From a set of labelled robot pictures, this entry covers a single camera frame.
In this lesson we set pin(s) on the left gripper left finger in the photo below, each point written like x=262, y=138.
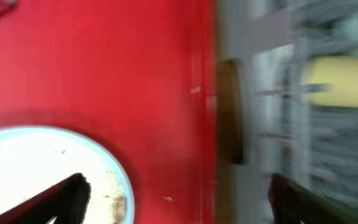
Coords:
x=65, y=201

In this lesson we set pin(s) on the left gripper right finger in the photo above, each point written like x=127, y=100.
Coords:
x=294, y=204

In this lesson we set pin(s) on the light blue plate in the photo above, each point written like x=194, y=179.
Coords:
x=34, y=158

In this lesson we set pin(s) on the yellow plastic cup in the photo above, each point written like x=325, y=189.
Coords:
x=339, y=78

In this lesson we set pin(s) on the grey dishwasher rack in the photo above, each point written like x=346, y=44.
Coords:
x=270, y=43

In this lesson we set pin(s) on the red plastic serving tray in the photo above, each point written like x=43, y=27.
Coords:
x=136, y=76

